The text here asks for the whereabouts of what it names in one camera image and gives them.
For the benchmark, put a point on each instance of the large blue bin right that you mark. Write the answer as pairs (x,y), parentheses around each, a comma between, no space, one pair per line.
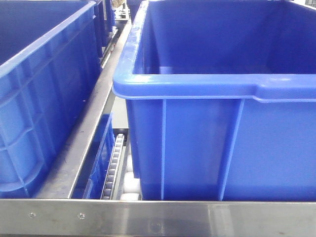
(221,99)

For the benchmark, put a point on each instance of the roller conveyor track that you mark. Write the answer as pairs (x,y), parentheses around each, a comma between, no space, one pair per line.
(111,183)

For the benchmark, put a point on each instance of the blue bin lower level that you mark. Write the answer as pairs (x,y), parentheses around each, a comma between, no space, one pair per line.
(102,147)

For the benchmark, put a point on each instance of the large blue crate left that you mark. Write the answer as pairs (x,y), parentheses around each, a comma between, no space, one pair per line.
(49,65)

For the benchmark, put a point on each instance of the steel rack frame rail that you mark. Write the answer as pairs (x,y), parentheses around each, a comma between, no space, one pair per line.
(54,213)

